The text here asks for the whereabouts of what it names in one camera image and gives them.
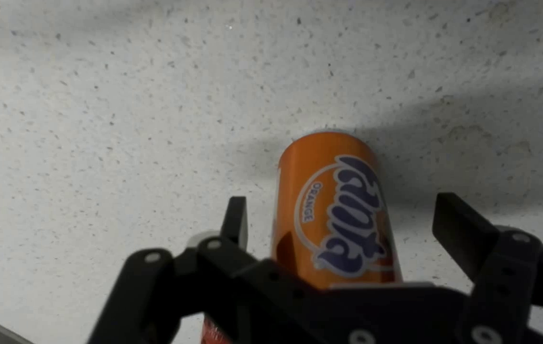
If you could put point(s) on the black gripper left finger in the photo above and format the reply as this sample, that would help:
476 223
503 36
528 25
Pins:
157 298

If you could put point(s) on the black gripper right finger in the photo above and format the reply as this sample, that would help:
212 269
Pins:
501 279

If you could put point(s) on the orange soda can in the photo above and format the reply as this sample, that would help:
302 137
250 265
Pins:
329 202

